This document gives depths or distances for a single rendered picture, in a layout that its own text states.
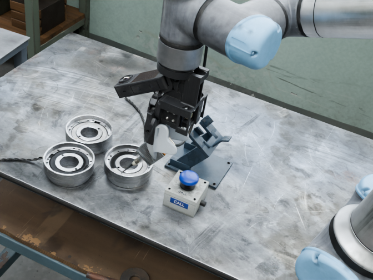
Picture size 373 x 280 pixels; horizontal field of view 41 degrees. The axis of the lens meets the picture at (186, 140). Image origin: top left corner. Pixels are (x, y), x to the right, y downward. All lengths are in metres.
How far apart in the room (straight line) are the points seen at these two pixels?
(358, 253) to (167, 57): 0.41
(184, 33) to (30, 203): 0.76
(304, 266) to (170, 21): 0.42
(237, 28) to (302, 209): 0.53
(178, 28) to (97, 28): 2.28
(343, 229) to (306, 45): 1.90
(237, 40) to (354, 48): 1.86
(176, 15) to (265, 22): 0.14
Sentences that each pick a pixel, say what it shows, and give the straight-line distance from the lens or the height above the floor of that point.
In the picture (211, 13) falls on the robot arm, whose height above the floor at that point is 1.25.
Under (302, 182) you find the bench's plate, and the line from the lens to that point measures 1.18.
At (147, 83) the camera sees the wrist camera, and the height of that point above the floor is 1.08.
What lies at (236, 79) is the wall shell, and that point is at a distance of 2.76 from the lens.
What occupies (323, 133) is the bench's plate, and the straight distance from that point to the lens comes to 1.36.
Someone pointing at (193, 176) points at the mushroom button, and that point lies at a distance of 1.00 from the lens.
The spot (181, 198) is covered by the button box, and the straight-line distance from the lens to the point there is 1.00.
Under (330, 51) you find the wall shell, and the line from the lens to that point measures 2.57.
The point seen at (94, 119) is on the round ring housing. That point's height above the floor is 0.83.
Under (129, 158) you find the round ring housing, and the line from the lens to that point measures 1.09.
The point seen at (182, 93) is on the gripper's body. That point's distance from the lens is 0.85.
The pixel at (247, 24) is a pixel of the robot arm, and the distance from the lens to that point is 0.71.
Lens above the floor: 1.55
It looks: 39 degrees down
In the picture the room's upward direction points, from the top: 10 degrees clockwise
